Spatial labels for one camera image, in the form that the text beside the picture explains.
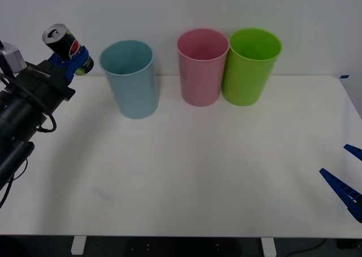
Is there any black drink can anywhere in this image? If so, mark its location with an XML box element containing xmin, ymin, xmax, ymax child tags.
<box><xmin>42</xmin><ymin>23</ymin><xmax>94</xmax><ymax>77</ymax></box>

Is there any pink plastic bin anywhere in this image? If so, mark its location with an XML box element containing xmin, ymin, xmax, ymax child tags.
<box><xmin>176</xmin><ymin>28</ymin><xmax>230</xmax><ymax>108</ymax></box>

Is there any pale blue plastic bin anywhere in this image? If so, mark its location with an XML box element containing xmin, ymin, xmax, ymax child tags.
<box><xmin>99</xmin><ymin>40</ymin><xmax>160</xmax><ymax>119</ymax></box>

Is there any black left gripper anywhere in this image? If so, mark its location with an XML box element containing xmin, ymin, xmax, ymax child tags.
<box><xmin>16</xmin><ymin>48</ymin><xmax>91</xmax><ymax>114</ymax></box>

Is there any green plastic bin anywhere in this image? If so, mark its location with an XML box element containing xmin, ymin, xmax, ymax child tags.
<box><xmin>221</xmin><ymin>27</ymin><xmax>283</xmax><ymax>107</ymax></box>

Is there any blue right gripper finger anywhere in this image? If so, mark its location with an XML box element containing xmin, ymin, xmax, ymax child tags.
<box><xmin>319</xmin><ymin>168</ymin><xmax>362</xmax><ymax>223</ymax></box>
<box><xmin>343</xmin><ymin>144</ymin><xmax>362</xmax><ymax>162</ymax></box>

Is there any white table leg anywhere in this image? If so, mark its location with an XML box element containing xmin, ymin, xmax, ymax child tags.
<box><xmin>71</xmin><ymin>236</ymin><xmax>86</xmax><ymax>255</ymax></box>
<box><xmin>261</xmin><ymin>237</ymin><xmax>277</xmax><ymax>257</ymax></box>

